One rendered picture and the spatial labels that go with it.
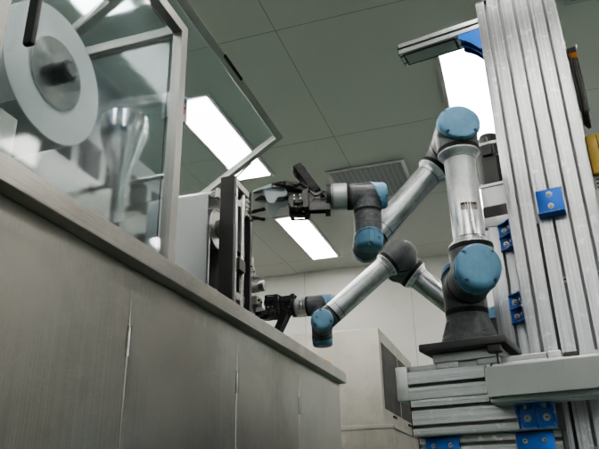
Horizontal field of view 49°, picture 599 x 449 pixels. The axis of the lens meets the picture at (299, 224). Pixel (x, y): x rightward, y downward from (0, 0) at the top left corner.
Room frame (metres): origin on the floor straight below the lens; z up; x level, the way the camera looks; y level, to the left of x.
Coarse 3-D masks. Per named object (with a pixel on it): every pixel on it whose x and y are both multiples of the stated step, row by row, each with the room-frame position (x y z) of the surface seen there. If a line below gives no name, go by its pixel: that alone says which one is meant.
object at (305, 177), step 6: (294, 168) 1.63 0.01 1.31; (300, 168) 1.63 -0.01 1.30; (294, 174) 1.64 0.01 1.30; (300, 174) 1.62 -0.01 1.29; (306, 174) 1.62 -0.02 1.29; (300, 180) 1.65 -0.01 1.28; (306, 180) 1.62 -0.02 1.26; (312, 180) 1.62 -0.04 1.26; (312, 186) 1.62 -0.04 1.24; (318, 186) 1.61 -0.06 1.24
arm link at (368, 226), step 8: (360, 208) 1.60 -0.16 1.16; (368, 208) 1.59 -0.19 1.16; (376, 208) 1.60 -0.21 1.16; (360, 216) 1.60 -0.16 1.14; (368, 216) 1.59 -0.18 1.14; (376, 216) 1.59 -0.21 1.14; (360, 224) 1.60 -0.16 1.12; (368, 224) 1.59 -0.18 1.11; (376, 224) 1.59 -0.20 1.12; (360, 232) 1.60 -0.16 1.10; (368, 232) 1.59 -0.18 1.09; (376, 232) 1.59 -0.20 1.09; (360, 240) 1.60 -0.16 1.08; (368, 240) 1.59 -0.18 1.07; (376, 240) 1.59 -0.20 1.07; (360, 248) 1.62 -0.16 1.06; (368, 248) 1.62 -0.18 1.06; (376, 248) 1.62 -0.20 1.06
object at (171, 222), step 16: (0, 0) 0.81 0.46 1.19; (32, 0) 0.87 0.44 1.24; (160, 0) 1.25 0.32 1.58; (0, 16) 0.81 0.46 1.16; (32, 16) 0.86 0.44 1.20; (176, 16) 1.32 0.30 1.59; (0, 32) 0.82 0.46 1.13; (32, 32) 0.86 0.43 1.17; (0, 48) 0.83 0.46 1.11; (176, 64) 1.36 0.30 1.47; (176, 80) 1.36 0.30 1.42; (176, 96) 1.36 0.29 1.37; (176, 112) 1.35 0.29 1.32; (176, 128) 1.36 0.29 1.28; (176, 144) 1.36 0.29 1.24; (176, 160) 1.36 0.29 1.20; (176, 176) 1.37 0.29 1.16; (176, 192) 1.37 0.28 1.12; (176, 208) 1.38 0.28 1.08; (176, 224) 1.38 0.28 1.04
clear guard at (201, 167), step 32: (192, 32) 1.79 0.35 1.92; (192, 64) 1.92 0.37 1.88; (192, 96) 2.06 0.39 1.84; (224, 96) 2.14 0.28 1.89; (192, 128) 2.21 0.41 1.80; (224, 128) 2.30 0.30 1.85; (256, 128) 2.40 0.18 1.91; (192, 160) 2.38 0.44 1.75; (224, 160) 2.49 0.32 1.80; (192, 192) 2.57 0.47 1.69
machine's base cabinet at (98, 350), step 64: (0, 256) 0.84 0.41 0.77; (64, 256) 0.97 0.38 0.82; (0, 320) 0.86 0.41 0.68; (64, 320) 0.99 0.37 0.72; (128, 320) 1.16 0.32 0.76; (192, 320) 1.40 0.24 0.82; (0, 384) 0.88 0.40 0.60; (64, 384) 1.01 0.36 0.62; (128, 384) 1.17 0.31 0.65; (192, 384) 1.40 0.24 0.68; (256, 384) 1.75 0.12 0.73; (320, 384) 2.34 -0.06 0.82; (0, 448) 0.90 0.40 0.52; (64, 448) 1.02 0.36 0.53; (128, 448) 1.19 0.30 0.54; (192, 448) 1.42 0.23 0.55; (256, 448) 1.75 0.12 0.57; (320, 448) 2.31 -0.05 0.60
